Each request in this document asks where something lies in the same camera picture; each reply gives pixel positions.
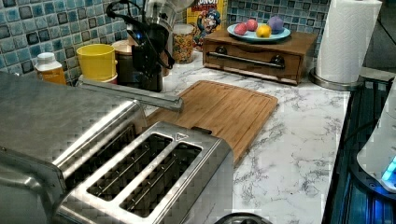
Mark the stainless two-slot toaster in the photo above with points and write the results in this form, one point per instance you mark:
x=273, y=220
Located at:
x=166, y=175

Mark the black metal drawer handle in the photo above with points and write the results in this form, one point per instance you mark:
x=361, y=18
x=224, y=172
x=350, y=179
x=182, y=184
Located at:
x=276, y=61

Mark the yellow lemon toy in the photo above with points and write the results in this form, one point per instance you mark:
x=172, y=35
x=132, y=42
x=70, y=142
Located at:
x=264, y=31

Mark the red strawberry toy upper left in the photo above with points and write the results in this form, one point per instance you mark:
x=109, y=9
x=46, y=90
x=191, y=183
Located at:
x=240, y=29

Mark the orange bottle white cap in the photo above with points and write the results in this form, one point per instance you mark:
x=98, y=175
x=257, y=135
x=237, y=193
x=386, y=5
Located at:
x=49, y=69

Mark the stainless steel toaster oven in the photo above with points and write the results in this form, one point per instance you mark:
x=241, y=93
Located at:
x=53, y=137

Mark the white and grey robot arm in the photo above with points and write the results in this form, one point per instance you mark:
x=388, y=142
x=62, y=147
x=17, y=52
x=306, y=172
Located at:
x=373, y=160

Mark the yellow ceramic canister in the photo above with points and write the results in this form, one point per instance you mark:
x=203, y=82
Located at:
x=97, y=61

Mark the bamboo cutting board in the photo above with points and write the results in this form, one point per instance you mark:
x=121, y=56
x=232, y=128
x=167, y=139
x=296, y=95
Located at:
x=232, y=113

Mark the purple plum toy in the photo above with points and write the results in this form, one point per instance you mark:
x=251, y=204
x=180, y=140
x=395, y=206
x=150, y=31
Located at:
x=276, y=24

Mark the red strawberry toy right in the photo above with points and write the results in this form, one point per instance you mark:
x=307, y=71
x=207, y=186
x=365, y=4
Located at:
x=252, y=25

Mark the paper towel roll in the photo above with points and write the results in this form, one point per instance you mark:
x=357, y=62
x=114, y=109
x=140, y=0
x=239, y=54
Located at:
x=344, y=43

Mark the clear cereal jar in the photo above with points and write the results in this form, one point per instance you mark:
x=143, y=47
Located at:
x=182, y=43

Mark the round wooden lid canister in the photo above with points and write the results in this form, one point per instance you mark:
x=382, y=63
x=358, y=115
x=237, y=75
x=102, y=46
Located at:
x=124, y=67

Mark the red strawberry toy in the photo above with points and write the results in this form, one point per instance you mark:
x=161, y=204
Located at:
x=252, y=25
x=240, y=29

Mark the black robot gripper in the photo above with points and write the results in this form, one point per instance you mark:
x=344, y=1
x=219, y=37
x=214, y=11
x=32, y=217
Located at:
x=150, y=41

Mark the cereal box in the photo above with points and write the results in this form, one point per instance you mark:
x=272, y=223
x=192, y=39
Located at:
x=206, y=16

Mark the light blue plate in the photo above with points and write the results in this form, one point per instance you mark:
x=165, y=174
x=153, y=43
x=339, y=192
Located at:
x=252, y=37

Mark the wooden drawer box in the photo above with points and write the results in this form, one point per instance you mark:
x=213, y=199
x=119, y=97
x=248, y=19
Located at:
x=296, y=49

